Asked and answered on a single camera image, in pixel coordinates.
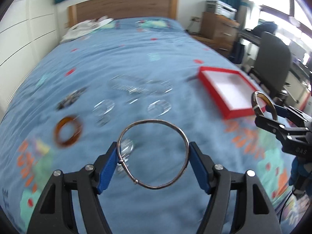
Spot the clear crystal bracelet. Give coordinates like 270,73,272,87
147,99,172,117

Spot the wooden headboard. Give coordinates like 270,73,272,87
68,0,178,27

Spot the blue patterned bedspread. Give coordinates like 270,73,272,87
1,19,293,233

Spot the pearl silver bead necklace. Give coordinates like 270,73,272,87
107,74,174,96

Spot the blue white gloved right hand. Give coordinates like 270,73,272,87
289,157,311,199

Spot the brown tortoiseshell thin bangle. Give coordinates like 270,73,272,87
251,91,278,121

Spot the white wardrobe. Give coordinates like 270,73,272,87
1,0,59,110

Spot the desk with monitors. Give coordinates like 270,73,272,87
238,30,311,110

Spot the amber wide bangle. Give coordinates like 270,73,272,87
54,116,82,147

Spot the twisted silver bracelet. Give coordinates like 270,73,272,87
92,99,116,116

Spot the brown bead bracelet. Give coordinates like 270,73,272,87
56,87,88,111

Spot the grey office chair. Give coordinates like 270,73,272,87
248,32,292,99

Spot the black cable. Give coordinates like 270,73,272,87
279,191,297,225

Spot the thin silver bangle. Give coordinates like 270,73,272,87
116,119,190,190

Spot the white clothing on bed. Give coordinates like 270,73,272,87
60,16,114,44

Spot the wooden drawer chest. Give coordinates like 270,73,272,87
191,12,240,58

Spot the red shallow box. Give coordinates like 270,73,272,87
198,66,258,119

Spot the printer on chest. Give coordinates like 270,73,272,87
206,0,237,20

